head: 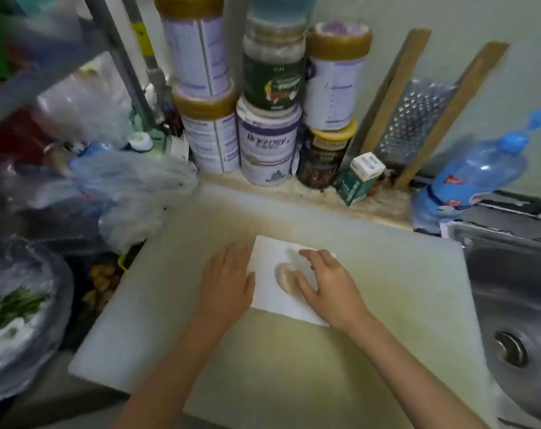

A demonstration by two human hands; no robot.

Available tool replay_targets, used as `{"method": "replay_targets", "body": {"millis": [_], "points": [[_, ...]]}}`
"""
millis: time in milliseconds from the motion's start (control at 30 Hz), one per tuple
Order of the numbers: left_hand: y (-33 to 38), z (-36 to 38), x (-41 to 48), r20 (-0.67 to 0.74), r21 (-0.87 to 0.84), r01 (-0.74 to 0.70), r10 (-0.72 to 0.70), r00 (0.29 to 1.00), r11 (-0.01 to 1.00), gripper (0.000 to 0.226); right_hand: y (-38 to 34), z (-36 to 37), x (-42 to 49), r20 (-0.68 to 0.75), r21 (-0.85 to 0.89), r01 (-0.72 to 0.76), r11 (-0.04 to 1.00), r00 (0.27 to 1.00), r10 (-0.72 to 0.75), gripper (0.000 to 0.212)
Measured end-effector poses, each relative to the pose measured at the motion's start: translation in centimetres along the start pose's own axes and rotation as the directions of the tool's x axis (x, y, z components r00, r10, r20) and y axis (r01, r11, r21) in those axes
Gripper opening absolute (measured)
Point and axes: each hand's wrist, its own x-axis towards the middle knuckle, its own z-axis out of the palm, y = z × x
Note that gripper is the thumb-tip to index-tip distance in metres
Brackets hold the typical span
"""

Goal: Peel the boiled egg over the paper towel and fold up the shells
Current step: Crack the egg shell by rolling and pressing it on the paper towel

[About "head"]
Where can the pile of yellow dried fruits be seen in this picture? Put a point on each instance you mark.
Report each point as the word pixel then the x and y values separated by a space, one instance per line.
pixel 101 281

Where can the grey metal pipe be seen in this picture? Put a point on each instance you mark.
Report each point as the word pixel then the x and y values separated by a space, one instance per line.
pixel 152 71

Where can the dark tin yellow lid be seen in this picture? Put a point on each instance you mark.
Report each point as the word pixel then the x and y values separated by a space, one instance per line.
pixel 322 160

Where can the white plastic cutting board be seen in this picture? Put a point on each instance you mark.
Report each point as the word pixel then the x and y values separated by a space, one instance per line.
pixel 386 285

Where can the blue lid container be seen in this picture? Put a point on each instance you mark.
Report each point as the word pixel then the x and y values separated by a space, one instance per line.
pixel 279 6

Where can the white tin purple band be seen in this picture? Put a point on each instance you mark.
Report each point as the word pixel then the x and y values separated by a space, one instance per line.
pixel 266 142

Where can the green label jar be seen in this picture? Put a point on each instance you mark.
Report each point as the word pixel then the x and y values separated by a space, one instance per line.
pixel 272 80

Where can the person's left forearm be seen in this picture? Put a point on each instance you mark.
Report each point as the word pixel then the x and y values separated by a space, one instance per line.
pixel 172 379

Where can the grey metal shelf rack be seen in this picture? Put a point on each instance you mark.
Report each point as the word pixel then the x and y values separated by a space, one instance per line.
pixel 118 53

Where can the person's right forearm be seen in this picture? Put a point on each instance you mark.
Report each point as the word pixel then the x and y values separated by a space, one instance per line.
pixel 409 379

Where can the person's left hand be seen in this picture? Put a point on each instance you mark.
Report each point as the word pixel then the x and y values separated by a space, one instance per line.
pixel 223 290

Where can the beige egg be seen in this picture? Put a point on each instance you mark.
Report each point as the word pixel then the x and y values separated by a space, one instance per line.
pixel 285 277

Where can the green white small carton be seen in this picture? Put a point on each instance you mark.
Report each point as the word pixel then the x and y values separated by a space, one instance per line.
pixel 355 183

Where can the white tape roll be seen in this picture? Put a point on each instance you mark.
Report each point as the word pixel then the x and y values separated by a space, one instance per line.
pixel 179 147

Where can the blue plastic bottle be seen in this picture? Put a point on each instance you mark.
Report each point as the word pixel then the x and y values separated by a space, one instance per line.
pixel 467 178

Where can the clear plastic bag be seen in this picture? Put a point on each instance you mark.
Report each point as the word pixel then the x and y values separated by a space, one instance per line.
pixel 83 102

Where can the steel sink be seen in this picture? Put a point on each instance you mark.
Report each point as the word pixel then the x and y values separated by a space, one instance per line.
pixel 512 285

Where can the person's right hand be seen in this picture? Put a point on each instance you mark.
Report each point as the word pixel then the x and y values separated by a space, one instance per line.
pixel 337 294

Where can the small white cap bottle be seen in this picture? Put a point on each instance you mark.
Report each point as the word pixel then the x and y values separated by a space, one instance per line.
pixel 140 140

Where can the metal grater wooden frame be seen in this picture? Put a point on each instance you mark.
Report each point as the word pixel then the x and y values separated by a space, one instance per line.
pixel 413 116

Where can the crumpled translucent plastic bag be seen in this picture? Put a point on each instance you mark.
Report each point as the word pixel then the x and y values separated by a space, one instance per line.
pixel 136 183

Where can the clear bag with greens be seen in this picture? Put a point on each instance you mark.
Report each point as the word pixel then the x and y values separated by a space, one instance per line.
pixel 24 308

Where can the yellow green basket rim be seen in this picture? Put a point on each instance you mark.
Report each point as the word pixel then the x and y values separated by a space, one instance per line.
pixel 123 263

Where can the white purple tin gold lid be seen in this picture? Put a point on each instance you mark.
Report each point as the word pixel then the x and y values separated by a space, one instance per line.
pixel 194 49
pixel 210 134
pixel 333 84

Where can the white paper sheet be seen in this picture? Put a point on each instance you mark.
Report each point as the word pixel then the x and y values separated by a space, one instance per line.
pixel 270 303

